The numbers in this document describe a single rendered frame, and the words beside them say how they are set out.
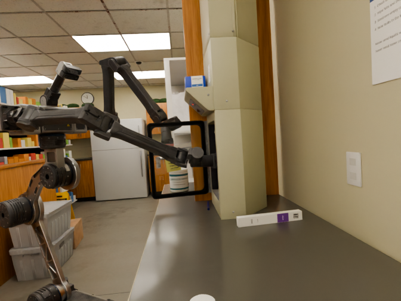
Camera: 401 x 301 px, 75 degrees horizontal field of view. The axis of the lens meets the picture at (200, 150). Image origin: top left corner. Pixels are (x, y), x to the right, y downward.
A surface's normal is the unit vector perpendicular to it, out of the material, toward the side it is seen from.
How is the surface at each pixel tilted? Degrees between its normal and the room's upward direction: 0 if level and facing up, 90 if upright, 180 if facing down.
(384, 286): 0
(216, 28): 90
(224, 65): 90
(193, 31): 90
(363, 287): 0
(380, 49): 90
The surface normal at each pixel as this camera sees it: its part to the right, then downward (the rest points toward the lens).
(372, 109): -0.99, 0.07
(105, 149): 0.08, 0.04
